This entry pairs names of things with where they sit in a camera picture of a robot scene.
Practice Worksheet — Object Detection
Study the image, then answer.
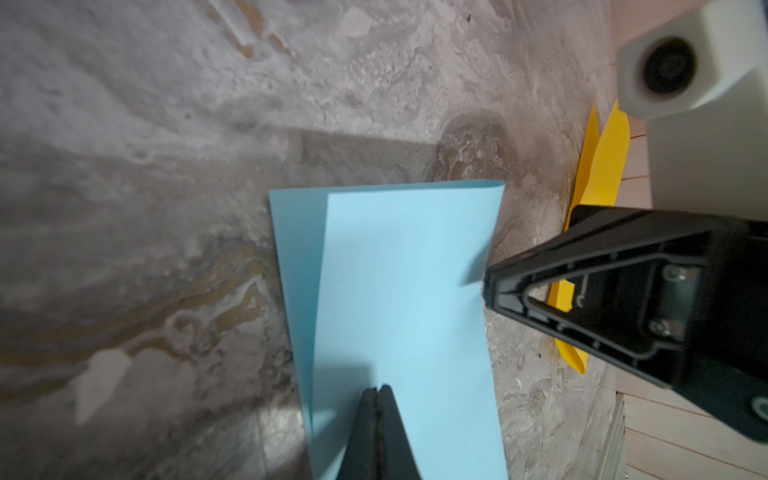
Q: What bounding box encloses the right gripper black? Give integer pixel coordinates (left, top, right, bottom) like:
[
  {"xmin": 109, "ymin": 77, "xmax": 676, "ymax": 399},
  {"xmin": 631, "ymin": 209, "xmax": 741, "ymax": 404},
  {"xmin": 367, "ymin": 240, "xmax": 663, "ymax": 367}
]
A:
[{"xmin": 483, "ymin": 205, "xmax": 767, "ymax": 443}]

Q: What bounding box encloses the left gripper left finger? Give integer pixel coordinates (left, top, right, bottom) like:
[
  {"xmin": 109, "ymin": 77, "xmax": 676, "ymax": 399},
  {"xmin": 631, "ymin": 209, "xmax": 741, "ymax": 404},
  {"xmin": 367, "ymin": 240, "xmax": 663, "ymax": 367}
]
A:
[{"xmin": 337, "ymin": 388, "xmax": 378, "ymax": 480}]

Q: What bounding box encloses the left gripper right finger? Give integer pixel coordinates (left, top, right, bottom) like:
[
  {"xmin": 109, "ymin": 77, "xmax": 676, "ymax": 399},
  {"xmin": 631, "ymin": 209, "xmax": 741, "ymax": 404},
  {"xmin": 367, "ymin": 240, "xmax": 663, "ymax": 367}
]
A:
[{"xmin": 376, "ymin": 384, "xmax": 421, "ymax": 480}]

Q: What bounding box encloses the yellow paper sheet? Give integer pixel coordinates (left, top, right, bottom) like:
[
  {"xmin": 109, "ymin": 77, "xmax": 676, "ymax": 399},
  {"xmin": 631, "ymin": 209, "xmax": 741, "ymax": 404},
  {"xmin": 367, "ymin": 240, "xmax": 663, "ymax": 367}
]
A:
[{"xmin": 547, "ymin": 100, "xmax": 630, "ymax": 375}]

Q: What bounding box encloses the light blue paper sheet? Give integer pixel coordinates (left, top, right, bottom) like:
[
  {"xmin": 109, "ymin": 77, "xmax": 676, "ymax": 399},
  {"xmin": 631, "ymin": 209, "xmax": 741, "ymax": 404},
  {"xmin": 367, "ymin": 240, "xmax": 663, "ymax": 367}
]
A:
[{"xmin": 269, "ymin": 180, "xmax": 507, "ymax": 479}]

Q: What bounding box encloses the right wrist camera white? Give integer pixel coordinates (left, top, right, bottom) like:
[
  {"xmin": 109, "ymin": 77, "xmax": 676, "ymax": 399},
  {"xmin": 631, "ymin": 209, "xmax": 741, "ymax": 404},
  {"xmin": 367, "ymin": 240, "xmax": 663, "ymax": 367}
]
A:
[{"xmin": 617, "ymin": 1, "xmax": 767, "ymax": 221}]

